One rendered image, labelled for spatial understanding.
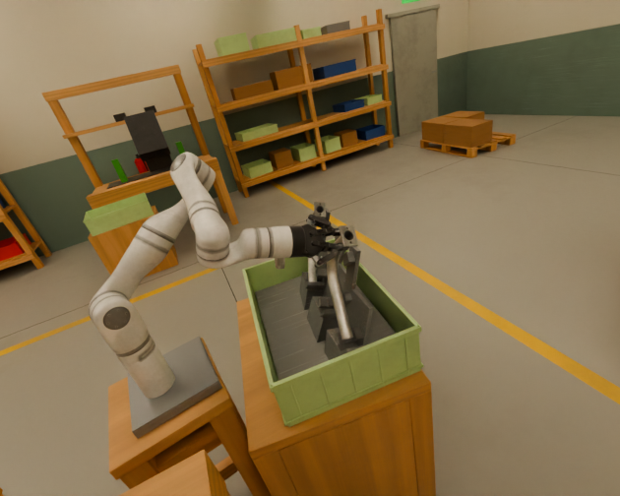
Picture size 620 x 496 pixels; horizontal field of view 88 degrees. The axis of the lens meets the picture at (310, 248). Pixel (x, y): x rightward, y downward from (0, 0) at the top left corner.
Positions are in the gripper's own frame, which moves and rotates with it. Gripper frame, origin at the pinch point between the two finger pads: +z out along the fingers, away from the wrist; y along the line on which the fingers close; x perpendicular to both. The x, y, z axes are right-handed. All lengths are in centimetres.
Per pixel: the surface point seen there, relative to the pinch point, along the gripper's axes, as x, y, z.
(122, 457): 38, -41, -55
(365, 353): 10.1, -27.7, 4.7
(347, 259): 6.5, -3.2, 3.8
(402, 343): 9.2, -26.9, 15.4
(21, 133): 374, 328, -243
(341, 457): 34, -54, 2
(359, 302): 9.6, -14.7, 6.0
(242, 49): 258, 402, 47
